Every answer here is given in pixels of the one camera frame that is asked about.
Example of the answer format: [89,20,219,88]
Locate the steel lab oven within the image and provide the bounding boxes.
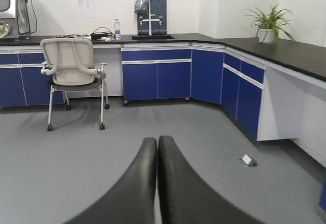
[1,0,37,40]

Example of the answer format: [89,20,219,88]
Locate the plastic water bottle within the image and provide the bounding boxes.
[114,19,121,40]

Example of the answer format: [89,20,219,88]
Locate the paper sheet on wall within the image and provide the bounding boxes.
[78,0,98,18]

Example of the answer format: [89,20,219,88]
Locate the grey drying rack pegboard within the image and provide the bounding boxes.
[134,0,168,36]

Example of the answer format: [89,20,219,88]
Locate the potted green plant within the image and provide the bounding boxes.
[247,4,295,44]

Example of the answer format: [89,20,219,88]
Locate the floor socket box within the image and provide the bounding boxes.
[237,154,259,167]

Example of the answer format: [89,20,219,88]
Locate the white mesh office chair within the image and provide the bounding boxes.
[40,38,110,131]

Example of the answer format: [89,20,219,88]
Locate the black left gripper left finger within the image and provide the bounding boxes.
[67,137,157,223]

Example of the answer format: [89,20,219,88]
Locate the cables on counter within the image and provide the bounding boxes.
[73,26,115,41]

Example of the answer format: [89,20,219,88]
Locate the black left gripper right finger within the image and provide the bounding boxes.
[157,135,261,223]

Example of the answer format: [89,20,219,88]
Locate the white lab faucet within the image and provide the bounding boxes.
[139,0,164,36]

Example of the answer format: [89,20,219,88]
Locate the blue lab cabinets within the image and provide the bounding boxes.
[1,44,264,136]

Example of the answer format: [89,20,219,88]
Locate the black sink basin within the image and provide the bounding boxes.
[131,34,174,40]

